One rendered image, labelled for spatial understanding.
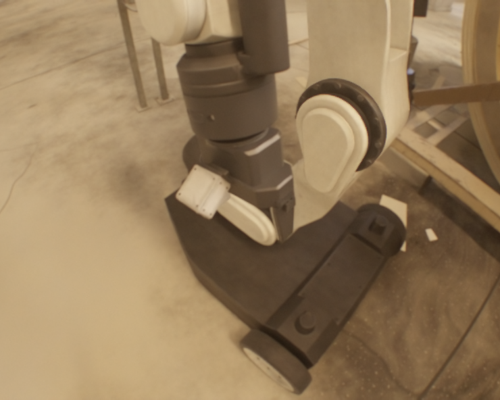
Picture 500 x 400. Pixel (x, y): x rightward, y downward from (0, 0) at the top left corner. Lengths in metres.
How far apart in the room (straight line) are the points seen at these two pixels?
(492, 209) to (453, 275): 0.28
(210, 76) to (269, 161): 0.10
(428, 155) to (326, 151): 0.89
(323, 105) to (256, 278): 0.49
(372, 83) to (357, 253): 0.52
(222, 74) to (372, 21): 0.20
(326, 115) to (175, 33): 0.23
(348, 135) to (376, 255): 0.50
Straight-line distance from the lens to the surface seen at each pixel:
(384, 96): 0.39
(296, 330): 0.65
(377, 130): 0.39
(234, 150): 0.27
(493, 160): 1.44
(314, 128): 0.40
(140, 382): 0.89
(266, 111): 0.26
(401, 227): 0.93
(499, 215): 1.23
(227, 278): 0.74
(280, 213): 0.30
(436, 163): 1.24
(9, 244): 1.36
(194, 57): 0.25
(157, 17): 0.23
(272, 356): 0.65
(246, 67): 0.23
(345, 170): 0.41
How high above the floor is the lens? 0.84
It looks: 50 degrees down
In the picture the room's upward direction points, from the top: 3 degrees clockwise
